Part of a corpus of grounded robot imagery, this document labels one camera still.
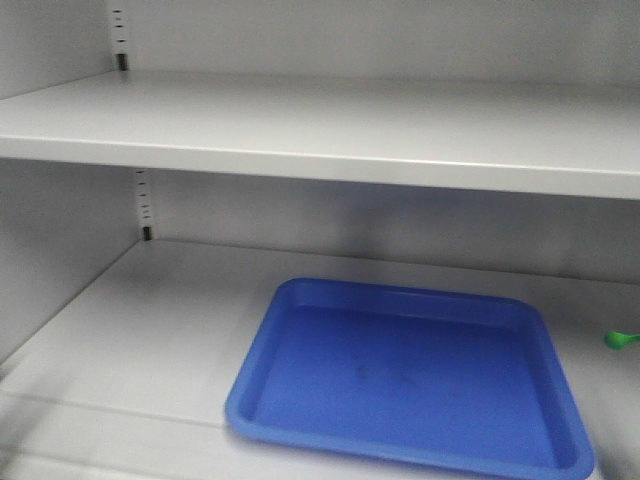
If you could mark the blue plastic tray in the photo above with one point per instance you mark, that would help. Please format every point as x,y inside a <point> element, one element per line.
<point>439,379</point>

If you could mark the grey cabinet upper shelf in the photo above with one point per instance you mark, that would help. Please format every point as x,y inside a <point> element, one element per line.
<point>541,139</point>

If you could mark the green plastic spoon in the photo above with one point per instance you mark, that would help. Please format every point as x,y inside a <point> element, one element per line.
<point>617,341</point>

